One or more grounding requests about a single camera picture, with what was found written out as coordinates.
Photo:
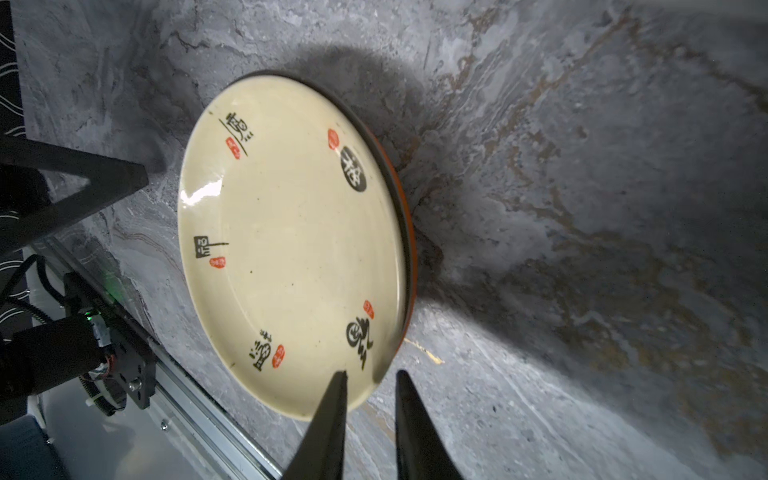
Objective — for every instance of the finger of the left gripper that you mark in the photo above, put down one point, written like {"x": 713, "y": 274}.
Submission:
{"x": 106, "y": 180}

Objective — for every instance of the yellow-brown ceramic plate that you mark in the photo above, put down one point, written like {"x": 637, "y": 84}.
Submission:
{"x": 297, "y": 244}

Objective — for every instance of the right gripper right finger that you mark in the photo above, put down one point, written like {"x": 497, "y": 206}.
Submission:
{"x": 419, "y": 449}

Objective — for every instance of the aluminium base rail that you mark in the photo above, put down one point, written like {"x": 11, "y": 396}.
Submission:
{"x": 182, "y": 434}

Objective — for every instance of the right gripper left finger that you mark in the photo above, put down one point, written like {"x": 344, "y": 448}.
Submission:
{"x": 321, "y": 452}

